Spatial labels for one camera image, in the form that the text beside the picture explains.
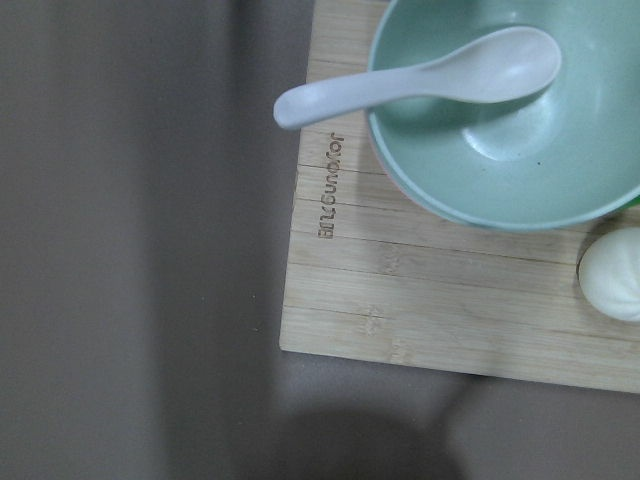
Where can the bamboo cutting board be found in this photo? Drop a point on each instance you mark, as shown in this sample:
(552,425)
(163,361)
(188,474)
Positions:
(372,275)

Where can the white plastic spoon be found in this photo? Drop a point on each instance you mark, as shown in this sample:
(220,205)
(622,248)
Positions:
(505,65)

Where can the green bowl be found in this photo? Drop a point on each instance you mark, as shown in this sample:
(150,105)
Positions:
(567,155)

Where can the white toy bun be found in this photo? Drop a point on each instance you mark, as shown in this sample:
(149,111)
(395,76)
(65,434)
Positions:
(608,274)

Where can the green toy vegetable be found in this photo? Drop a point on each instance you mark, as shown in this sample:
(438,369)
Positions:
(634,202)

